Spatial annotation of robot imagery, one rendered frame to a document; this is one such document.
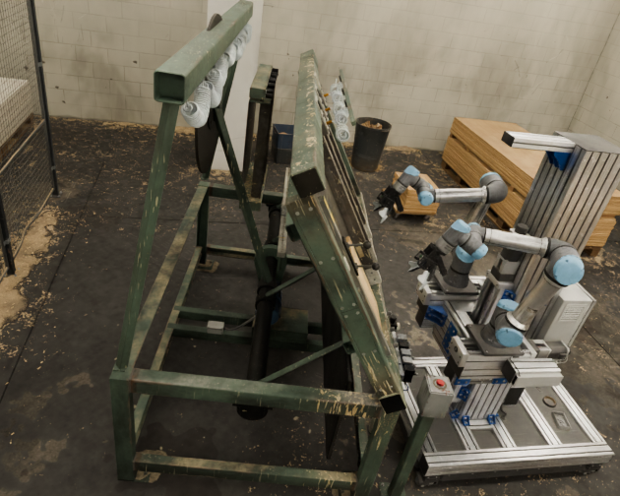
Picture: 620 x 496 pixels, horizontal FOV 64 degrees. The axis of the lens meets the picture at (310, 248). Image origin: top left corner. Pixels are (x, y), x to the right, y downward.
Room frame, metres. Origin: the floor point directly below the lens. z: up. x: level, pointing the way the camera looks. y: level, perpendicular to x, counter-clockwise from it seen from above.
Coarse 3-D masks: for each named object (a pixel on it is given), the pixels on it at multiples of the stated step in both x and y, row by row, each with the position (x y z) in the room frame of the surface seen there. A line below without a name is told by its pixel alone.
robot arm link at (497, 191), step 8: (496, 184) 2.51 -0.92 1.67; (504, 184) 2.53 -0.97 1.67; (416, 192) 2.54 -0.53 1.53; (424, 192) 2.45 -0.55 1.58; (432, 192) 2.47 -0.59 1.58; (440, 192) 2.47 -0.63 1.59; (448, 192) 2.47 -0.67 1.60; (456, 192) 2.47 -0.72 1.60; (464, 192) 2.47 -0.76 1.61; (472, 192) 2.47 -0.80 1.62; (480, 192) 2.47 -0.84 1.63; (488, 192) 2.46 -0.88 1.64; (496, 192) 2.47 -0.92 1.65; (504, 192) 2.49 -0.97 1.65; (424, 200) 2.43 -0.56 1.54; (432, 200) 2.43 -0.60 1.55; (440, 200) 2.45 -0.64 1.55; (448, 200) 2.45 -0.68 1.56; (456, 200) 2.46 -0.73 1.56; (464, 200) 2.46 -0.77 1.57; (472, 200) 2.46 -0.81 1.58; (480, 200) 2.46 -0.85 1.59; (488, 200) 2.45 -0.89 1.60; (496, 200) 2.46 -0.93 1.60
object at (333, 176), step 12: (324, 120) 2.44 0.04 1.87; (324, 132) 2.47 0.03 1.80; (324, 144) 2.46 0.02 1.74; (324, 156) 2.47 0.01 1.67; (336, 168) 2.47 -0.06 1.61; (336, 180) 2.47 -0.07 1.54; (336, 192) 2.47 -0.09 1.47; (348, 204) 2.48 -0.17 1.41; (348, 216) 2.48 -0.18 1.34; (348, 228) 2.49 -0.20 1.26; (360, 228) 2.51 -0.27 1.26; (360, 240) 2.49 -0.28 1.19; (372, 276) 2.50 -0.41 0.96
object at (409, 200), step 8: (424, 176) 5.73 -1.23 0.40; (432, 184) 5.52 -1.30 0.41; (408, 192) 5.22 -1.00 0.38; (408, 200) 5.23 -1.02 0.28; (416, 200) 5.25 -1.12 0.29; (408, 208) 5.23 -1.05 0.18; (416, 208) 5.26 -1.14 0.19; (424, 208) 5.29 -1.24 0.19; (432, 208) 5.32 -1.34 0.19; (424, 216) 5.36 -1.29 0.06
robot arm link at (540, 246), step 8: (472, 224) 2.08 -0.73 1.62; (480, 232) 2.03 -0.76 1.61; (488, 232) 2.03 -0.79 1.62; (496, 232) 2.03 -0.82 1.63; (504, 232) 2.03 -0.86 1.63; (488, 240) 2.01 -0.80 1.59; (496, 240) 2.00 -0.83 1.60; (504, 240) 2.00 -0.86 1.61; (512, 240) 2.00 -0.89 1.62; (520, 240) 2.00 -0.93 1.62; (528, 240) 1.99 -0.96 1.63; (536, 240) 2.00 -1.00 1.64; (544, 240) 2.00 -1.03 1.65; (552, 240) 1.99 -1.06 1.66; (560, 240) 1.99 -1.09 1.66; (512, 248) 2.00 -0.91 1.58; (520, 248) 1.99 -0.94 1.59; (528, 248) 1.98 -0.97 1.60; (536, 248) 1.97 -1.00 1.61; (544, 248) 1.96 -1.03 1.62; (552, 248) 1.96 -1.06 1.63; (544, 256) 1.96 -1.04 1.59
